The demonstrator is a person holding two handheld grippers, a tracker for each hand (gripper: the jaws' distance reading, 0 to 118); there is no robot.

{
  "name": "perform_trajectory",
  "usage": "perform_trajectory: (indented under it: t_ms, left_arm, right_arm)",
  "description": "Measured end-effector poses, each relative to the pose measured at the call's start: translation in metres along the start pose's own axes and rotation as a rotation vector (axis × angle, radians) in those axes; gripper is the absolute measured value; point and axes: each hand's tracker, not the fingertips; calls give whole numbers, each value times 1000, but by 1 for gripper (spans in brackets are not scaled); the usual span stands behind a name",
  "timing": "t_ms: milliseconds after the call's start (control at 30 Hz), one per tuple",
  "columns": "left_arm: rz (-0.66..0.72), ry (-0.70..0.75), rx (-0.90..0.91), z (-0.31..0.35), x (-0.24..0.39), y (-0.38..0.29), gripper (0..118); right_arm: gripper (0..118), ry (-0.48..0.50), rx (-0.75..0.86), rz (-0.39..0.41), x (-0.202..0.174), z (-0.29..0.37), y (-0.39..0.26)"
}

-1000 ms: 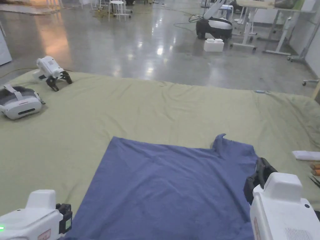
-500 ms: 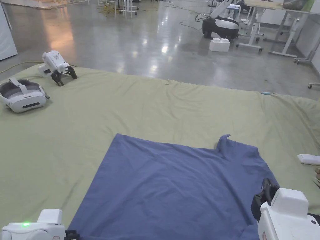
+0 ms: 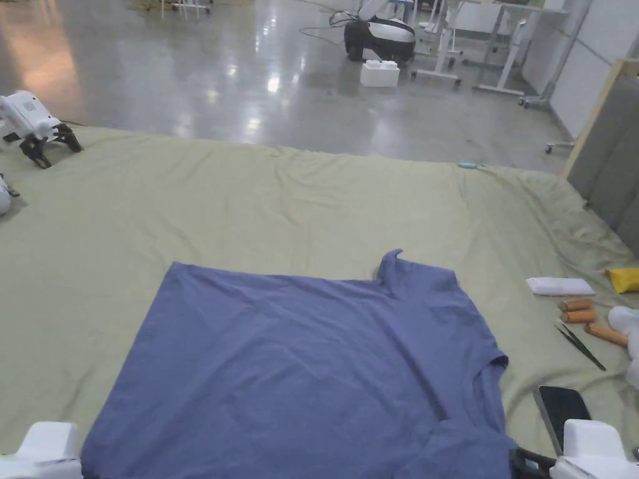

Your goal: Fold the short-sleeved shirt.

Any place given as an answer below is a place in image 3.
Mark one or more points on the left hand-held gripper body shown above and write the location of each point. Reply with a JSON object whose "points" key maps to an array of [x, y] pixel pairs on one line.
{"points": [[45, 449]]}

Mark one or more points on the blue shirt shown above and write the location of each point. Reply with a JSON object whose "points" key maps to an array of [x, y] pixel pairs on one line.
{"points": [[299, 369]]}

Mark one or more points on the grey padded headboard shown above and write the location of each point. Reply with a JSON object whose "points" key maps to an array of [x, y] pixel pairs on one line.
{"points": [[611, 164]]}

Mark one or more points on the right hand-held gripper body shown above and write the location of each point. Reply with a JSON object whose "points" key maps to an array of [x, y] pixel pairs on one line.
{"points": [[591, 449]]}

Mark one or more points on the orange cylinder battery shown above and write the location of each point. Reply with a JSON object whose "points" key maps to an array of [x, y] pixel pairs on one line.
{"points": [[578, 316], [576, 304], [606, 334]]}

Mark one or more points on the white rounded device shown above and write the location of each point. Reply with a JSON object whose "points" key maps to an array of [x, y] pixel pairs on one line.
{"points": [[4, 197]]}

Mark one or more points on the spare hand-held gripper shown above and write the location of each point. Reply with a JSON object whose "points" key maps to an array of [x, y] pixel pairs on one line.
{"points": [[27, 117]]}

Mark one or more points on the white hand controller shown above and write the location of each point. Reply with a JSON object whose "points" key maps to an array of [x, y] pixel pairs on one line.
{"points": [[628, 324]]}

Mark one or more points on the black tweezers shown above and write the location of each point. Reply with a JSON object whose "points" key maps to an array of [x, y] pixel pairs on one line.
{"points": [[581, 348]]}

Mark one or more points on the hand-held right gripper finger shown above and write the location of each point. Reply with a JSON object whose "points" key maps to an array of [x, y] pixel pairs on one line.
{"points": [[530, 463]]}

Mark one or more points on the small turquoise clip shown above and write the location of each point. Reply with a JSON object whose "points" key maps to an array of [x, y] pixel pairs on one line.
{"points": [[468, 165]]}

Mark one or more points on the yellow bag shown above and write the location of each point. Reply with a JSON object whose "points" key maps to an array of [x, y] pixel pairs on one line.
{"points": [[625, 280]]}

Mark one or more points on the bed with pale green sheet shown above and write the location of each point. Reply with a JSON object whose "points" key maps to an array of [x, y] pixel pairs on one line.
{"points": [[279, 209]]}

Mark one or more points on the white foam box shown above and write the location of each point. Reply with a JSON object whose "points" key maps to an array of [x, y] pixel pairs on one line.
{"points": [[379, 74]]}

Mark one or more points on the black and white robot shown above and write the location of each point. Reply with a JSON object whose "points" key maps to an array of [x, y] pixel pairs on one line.
{"points": [[382, 32]]}

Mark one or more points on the black phone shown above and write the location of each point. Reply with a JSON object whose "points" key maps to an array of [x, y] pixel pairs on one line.
{"points": [[563, 411]]}

